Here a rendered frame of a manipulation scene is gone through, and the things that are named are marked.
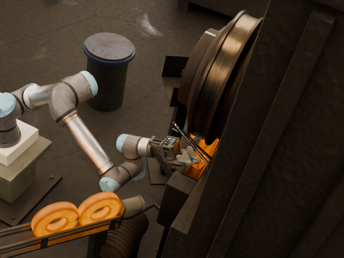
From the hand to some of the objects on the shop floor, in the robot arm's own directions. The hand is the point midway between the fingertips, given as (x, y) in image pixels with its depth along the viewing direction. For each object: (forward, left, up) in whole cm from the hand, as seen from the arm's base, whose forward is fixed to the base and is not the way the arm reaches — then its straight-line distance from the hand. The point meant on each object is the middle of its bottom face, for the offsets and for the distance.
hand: (197, 162), depth 176 cm
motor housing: (-15, -23, -78) cm, 83 cm away
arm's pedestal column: (-94, -5, -76) cm, 121 cm away
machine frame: (+40, +13, -78) cm, 89 cm away
